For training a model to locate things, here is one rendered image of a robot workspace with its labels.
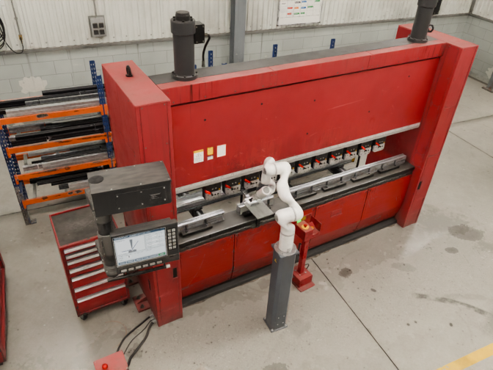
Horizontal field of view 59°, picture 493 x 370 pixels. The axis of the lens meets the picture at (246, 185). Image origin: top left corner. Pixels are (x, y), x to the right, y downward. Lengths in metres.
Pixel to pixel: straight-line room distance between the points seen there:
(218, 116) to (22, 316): 2.75
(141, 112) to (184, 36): 0.64
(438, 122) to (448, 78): 0.48
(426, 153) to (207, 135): 2.73
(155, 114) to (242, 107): 0.85
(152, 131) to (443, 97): 3.16
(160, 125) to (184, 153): 0.52
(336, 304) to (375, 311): 0.39
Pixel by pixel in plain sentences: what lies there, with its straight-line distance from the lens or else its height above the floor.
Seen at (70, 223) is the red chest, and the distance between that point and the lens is 4.19.
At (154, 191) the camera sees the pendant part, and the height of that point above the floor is 1.87.
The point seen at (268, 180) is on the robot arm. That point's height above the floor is 1.42.
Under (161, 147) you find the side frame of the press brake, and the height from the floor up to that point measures 1.94.
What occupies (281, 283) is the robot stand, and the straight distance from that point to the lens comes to 3.93.
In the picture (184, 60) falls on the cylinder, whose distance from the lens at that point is 3.32.
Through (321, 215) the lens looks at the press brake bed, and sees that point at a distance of 4.80.
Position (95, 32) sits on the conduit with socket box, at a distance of 7.45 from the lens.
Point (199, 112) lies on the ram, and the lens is 3.45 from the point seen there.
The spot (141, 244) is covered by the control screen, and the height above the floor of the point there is 1.47.
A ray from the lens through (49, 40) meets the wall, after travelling 7.55.
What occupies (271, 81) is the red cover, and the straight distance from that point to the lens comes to 3.65.
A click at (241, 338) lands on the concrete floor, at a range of 4.38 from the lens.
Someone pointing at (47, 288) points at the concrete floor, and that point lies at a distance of 5.07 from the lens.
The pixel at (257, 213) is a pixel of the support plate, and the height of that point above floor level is 1.00.
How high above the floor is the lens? 3.56
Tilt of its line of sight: 35 degrees down
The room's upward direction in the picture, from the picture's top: 3 degrees clockwise
